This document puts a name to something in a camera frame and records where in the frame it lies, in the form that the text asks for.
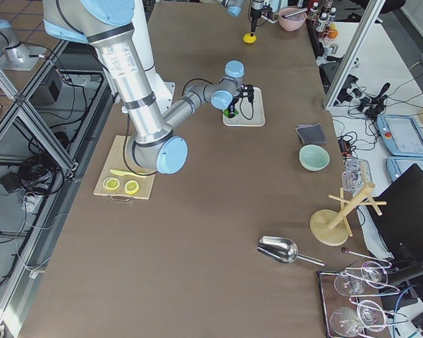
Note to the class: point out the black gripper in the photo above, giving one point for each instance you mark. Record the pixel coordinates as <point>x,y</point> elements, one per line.
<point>256,13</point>
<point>231,104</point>

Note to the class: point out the yellow lemon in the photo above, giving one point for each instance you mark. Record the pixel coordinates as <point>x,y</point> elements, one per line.
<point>249,38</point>

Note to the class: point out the green lime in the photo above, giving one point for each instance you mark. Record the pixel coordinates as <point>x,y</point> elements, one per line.
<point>230,113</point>

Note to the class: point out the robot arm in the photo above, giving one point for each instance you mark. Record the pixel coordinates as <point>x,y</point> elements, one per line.
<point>108,27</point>
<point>234,8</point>

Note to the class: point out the beige rabbit tray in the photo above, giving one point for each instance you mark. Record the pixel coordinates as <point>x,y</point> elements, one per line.
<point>248,114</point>

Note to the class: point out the pink bowl with ice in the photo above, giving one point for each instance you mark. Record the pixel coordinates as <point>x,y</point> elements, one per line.
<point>291,18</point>

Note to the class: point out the grey folded cloth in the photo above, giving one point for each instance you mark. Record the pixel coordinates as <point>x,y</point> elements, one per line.
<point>311,134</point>

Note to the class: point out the mint green bowl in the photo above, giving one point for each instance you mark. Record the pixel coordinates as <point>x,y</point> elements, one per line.
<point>313,157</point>

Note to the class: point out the clear glass jar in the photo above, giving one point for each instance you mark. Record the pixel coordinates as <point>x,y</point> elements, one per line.
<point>356,174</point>

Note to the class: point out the lemon slice lower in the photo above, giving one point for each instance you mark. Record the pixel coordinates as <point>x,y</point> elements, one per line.
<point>131,187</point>

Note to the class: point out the lemon slice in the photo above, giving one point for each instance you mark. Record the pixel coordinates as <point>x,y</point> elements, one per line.
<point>111,183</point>
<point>131,187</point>

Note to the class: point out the yellow plastic knife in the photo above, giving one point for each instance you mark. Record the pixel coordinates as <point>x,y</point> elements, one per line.
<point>125,173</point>

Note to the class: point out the bamboo cutting board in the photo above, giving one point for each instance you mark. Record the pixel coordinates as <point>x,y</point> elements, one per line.
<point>115,161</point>

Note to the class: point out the wooden mug tree stand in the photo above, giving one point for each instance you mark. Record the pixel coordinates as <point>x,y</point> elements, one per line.
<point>331,227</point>

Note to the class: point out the upper teach pendant tablet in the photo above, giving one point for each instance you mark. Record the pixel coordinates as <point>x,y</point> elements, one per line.
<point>401,135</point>

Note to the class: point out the teach pendant tablet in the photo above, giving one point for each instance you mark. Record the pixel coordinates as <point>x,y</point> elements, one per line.
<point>401,135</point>
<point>397,165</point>

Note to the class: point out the lemon slice upper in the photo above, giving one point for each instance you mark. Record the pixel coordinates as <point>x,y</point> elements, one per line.
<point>111,183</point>

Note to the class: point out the metal scoop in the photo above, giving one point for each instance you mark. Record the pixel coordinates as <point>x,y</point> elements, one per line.
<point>283,250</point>

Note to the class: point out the lower teach pendant tablet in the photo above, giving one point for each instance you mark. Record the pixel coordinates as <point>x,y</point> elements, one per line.
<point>397,165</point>

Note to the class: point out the black monitor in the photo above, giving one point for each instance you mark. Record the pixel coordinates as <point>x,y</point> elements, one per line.
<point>401,222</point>

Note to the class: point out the wine glass upper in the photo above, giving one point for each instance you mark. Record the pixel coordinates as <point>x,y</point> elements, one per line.
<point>366,280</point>

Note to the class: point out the wine glass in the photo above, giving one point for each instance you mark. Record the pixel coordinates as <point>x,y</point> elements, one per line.
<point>366,280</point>
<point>348,322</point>

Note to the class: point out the wine glass lower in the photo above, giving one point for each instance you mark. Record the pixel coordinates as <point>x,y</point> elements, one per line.
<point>348,322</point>

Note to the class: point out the aluminium frame post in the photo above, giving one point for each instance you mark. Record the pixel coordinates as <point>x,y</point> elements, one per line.
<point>368,19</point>

